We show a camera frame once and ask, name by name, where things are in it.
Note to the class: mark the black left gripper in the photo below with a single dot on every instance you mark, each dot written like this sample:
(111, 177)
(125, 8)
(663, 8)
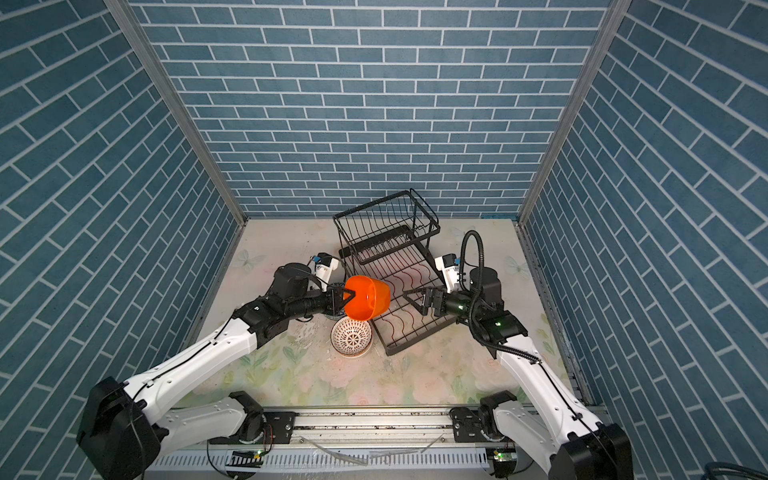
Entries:
(350, 297)

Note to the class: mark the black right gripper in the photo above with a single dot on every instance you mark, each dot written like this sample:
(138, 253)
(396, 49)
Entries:
(424, 309)

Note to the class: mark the orange plastic bowl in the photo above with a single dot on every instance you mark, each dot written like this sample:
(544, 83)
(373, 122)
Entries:
(372, 298)

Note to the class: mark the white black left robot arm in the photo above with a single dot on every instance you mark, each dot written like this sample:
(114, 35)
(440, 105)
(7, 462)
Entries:
(126, 425)

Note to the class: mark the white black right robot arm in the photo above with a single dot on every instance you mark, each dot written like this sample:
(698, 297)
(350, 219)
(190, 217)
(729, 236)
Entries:
(540, 372)

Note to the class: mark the blue white patterned bowl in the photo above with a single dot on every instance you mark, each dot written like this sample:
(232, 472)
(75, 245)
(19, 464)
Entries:
(333, 310)

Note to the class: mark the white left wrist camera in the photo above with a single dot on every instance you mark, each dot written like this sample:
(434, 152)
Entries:
(324, 265)

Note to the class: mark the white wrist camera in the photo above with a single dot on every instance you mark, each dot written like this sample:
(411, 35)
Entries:
(448, 265)
(324, 265)

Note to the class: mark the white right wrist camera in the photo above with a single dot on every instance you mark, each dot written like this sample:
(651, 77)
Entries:
(448, 265)

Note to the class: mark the black wire dish rack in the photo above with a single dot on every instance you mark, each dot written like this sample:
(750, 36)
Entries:
(388, 239)

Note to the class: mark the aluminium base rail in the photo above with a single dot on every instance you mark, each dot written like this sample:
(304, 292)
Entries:
(501, 439)

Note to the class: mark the aluminium right corner post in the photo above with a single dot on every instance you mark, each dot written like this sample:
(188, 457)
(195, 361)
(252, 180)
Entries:
(606, 33)

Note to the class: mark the aluminium corner post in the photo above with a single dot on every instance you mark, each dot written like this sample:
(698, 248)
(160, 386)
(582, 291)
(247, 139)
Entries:
(606, 33)
(128, 23)

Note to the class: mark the aluminium left corner post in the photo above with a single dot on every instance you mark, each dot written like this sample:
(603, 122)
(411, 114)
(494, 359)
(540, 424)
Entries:
(128, 23)

